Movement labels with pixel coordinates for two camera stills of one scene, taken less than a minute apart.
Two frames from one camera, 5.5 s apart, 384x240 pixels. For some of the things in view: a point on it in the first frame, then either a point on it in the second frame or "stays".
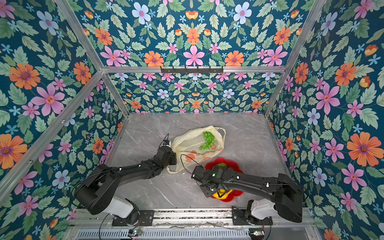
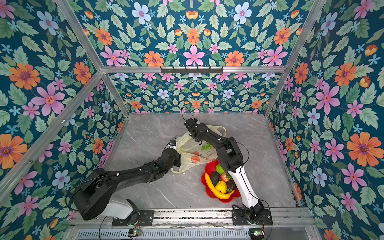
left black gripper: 173,156 → 179,158
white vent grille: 166,234 stays
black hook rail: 191,71 stays
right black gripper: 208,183 → 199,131
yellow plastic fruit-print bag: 193,147 stays
